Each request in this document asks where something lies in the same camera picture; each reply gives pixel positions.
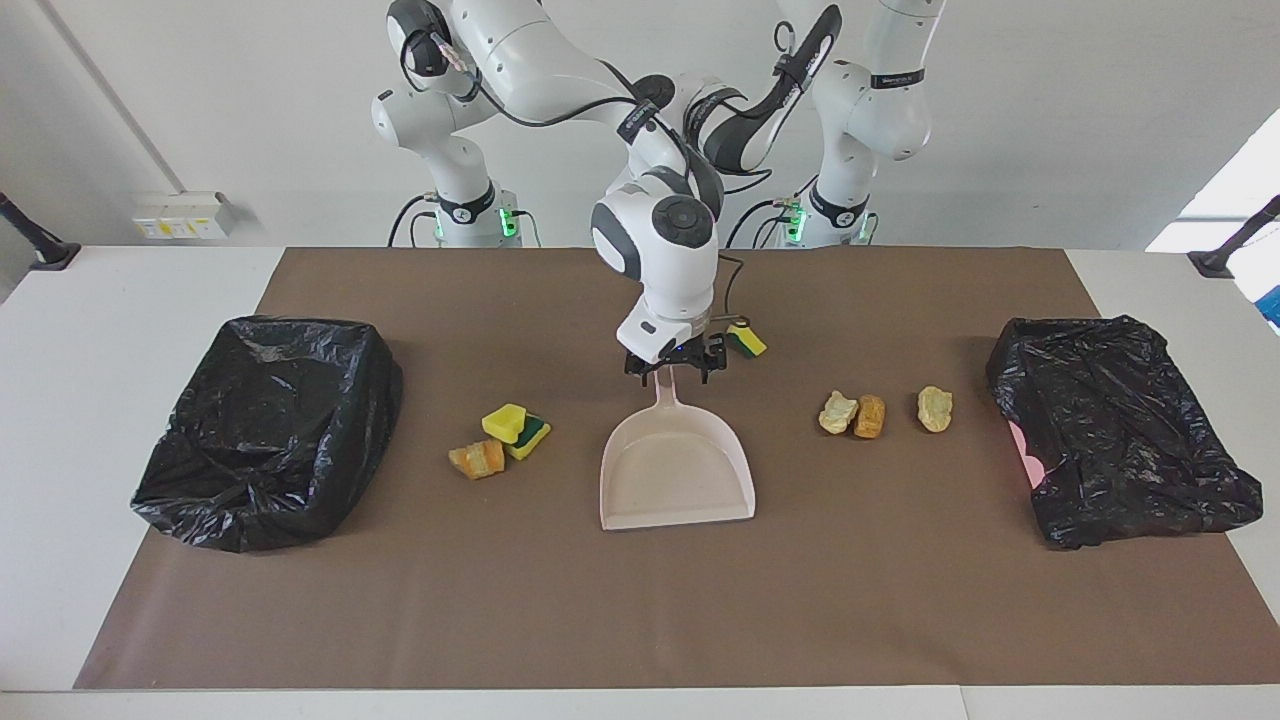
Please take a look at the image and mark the beige plastic dustpan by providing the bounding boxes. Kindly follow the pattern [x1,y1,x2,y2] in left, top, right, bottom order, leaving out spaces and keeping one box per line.
[599,372,757,532]

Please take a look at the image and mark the yellow green sponge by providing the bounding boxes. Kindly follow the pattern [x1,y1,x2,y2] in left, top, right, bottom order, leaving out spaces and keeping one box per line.
[503,413,552,461]

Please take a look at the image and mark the toy croissant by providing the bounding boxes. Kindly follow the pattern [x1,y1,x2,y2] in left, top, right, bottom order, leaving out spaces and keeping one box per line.
[448,440,507,481]

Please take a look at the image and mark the right black trash bag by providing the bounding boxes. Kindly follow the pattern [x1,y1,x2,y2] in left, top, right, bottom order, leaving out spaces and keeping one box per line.
[132,315,405,554]

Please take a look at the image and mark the black trash bag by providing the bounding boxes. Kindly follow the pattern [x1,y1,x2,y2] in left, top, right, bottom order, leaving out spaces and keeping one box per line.
[132,315,405,554]
[986,315,1264,551]

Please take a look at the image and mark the left black trash bag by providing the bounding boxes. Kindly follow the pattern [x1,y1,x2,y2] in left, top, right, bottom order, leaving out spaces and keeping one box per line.
[986,315,1264,551]

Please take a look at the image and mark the brown table mat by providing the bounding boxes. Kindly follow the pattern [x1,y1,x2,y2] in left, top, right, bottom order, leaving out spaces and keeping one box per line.
[75,247,1280,691]

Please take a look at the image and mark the blue white box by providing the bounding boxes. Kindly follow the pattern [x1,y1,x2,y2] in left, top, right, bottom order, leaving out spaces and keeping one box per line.
[1228,248,1280,333]

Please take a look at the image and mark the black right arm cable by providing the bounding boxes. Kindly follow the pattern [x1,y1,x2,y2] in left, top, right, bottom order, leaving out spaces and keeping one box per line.
[400,25,746,326]

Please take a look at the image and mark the white wall socket box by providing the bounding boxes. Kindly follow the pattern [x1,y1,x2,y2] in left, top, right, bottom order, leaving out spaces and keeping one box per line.
[132,191,237,242]

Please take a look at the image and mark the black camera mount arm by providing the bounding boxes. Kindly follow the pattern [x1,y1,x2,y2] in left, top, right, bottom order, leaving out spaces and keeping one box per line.
[0,192,82,272]
[1187,194,1280,280]

